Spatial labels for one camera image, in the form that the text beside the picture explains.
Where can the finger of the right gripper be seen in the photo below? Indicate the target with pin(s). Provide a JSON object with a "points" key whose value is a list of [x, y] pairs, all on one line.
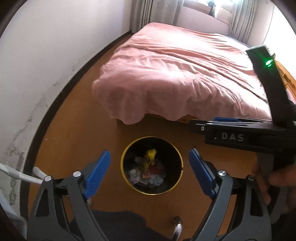
{"points": [[223, 119]]}

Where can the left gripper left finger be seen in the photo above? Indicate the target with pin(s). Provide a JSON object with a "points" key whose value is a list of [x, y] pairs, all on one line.
{"points": [[81, 186]]}

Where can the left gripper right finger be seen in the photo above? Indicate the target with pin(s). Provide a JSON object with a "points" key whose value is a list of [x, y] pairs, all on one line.
{"points": [[218, 186]]}

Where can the yellow plastic tube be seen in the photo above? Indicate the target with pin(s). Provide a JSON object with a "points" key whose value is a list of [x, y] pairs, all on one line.
{"points": [[149, 159]]}

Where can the black round trash bin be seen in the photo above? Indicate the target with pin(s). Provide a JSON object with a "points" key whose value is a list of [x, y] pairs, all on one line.
{"points": [[161, 177]]}

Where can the person right hand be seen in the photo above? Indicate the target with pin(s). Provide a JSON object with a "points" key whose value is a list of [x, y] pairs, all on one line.
{"points": [[284, 228]]}

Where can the chrome chair base leg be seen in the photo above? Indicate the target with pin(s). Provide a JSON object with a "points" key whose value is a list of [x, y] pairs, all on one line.
{"points": [[178, 222]]}

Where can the pink bed sheet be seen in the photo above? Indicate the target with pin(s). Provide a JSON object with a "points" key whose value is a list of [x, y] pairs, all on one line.
{"points": [[173, 72]]}

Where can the grey curtain right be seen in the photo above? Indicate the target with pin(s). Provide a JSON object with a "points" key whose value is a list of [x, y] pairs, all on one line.
{"points": [[242, 18]]}

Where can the grey curtain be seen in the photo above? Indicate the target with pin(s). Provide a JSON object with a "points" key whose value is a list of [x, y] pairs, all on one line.
{"points": [[242, 18], [154, 11]]}

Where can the grey curtain left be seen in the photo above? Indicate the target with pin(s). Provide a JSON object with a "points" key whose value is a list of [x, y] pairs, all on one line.
{"points": [[154, 11]]}

